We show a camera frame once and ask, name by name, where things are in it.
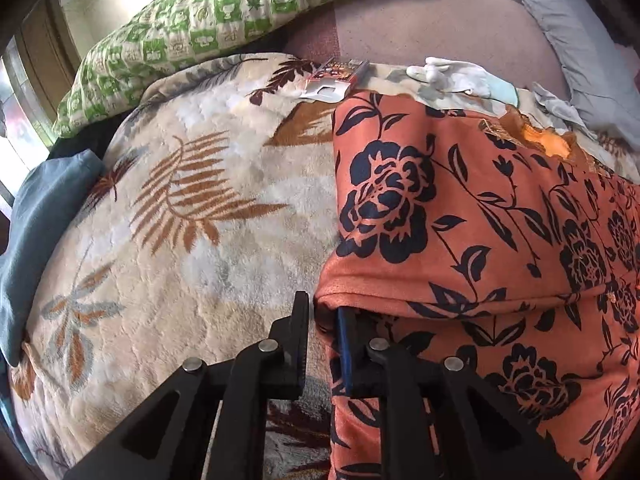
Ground white glove with teal cuff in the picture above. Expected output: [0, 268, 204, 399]
[406, 56, 521, 108]

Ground wooden framed window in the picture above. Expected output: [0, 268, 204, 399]
[0, 0, 86, 201]

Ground blue cloth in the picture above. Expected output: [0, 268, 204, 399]
[0, 150, 106, 367]

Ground green checked pillow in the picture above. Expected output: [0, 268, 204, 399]
[52, 0, 408, 139]

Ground orange floral garment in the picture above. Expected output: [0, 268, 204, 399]
[314, 89, 640, 480]

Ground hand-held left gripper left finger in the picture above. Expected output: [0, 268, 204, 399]
[62, 290, 311, 480]

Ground leaf-print fleece blanket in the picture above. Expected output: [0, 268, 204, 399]
[10, 52, 640, 480]

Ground crumpled grey-white glove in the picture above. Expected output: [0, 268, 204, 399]
[530, 82, 597, 140]

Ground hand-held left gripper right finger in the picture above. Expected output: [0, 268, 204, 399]
[334, 306, 583, 480]

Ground small red card packet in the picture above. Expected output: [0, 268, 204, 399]
[300, 57, 371, 104]

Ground pink bed sheet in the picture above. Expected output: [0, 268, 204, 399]
[285, 0, 571, 92]

